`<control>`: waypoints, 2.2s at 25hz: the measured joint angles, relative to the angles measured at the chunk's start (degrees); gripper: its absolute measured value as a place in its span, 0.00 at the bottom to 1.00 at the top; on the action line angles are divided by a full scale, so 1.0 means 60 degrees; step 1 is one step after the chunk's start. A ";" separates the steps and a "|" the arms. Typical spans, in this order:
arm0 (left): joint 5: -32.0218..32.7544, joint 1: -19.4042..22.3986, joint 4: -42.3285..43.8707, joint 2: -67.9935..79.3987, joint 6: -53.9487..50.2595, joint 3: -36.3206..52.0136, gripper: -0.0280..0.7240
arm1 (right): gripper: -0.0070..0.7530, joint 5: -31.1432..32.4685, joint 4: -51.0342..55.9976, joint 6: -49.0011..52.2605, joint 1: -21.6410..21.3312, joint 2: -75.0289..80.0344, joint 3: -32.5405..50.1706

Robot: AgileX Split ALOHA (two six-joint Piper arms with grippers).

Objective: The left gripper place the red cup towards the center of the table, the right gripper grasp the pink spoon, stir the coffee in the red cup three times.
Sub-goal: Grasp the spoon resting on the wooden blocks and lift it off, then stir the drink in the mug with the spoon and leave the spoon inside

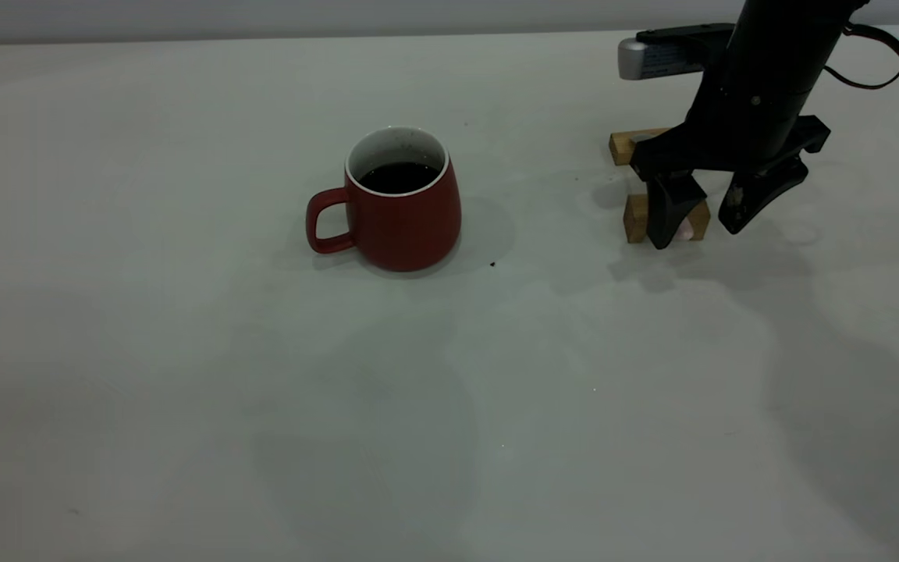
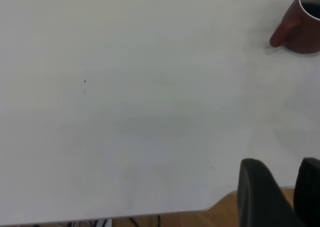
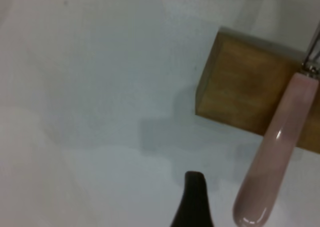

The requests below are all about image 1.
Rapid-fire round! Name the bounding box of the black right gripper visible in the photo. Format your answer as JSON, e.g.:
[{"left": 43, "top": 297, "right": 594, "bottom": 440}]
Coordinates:
[{"left": 630, "top": 51, "right": 833, "bottom": 251}]

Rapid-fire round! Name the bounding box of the red ceramic mug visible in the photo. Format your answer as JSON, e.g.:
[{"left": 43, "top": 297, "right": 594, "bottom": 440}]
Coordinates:
[{"left": 306, "top": 126, "right": 463, "bottom": 273}]

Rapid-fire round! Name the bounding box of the arched wooden block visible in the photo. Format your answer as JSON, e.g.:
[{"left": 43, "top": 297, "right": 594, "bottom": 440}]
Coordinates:
[{"left": 623, "top": 193, "right": 711, "bottom": 244}]

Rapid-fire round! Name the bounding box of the flat wooden block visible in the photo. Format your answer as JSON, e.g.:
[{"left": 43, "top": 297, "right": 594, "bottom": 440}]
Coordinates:
[{"left": 609, "top": 127, "right": 670, "bottom": 166}]

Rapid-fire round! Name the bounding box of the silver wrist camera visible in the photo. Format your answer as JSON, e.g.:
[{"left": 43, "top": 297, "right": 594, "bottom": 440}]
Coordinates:
[{"left": 618, "top": 23, "right": 736, "bottom": 81}]

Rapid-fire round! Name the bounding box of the black camera cable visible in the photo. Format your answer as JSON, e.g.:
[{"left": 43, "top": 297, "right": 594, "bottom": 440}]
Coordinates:
[{"left": 823, "top": 22, "right": 899, "bottom": 91}]

